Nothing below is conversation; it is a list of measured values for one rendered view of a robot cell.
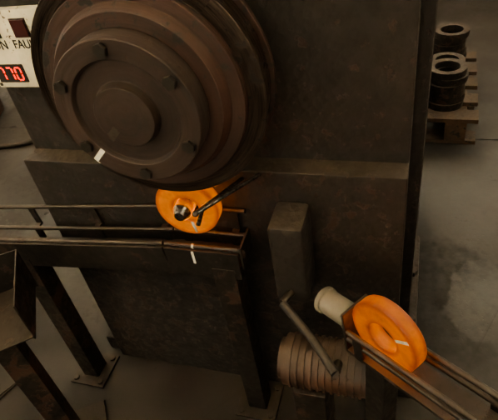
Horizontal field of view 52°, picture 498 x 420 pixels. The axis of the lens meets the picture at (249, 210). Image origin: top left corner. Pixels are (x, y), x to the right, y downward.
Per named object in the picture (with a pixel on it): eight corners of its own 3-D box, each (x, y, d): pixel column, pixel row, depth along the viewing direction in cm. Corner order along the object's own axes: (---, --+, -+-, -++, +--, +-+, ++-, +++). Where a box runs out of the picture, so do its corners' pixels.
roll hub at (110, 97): (240, 103, 86) (163, 188, 105) (102, -10, 79) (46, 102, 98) (230, 121, 82) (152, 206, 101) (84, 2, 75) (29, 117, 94)
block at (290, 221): (286, 269, 131) (276, 197, 116) (316, 272, 129) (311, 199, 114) (276, 301, 123) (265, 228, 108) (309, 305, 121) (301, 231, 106)
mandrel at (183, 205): (199, 178, 127) (194, 164, 124) (215, 178, 125) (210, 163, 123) (173, 224, 114) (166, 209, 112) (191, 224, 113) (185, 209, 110)
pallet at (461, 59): (249, 134, 293) (237, 62, 265) (285, 71, 350) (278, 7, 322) (475, 145, 254) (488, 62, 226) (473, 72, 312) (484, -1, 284)
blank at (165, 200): (149, 176, 117) (143, 185, 114) (209, 170, 111) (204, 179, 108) (175, 226, 126) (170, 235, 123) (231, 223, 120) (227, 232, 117)
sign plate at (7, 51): (6, 83, 123) (-31, 8, 112) (97, 82, 115) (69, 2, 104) (-1, 87, 121) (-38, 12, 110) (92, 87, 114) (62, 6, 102)
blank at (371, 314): (385, 356, 104) (374, 366, 102) (351, 291, 102) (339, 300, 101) (442, 370, 90) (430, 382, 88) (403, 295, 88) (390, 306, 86)
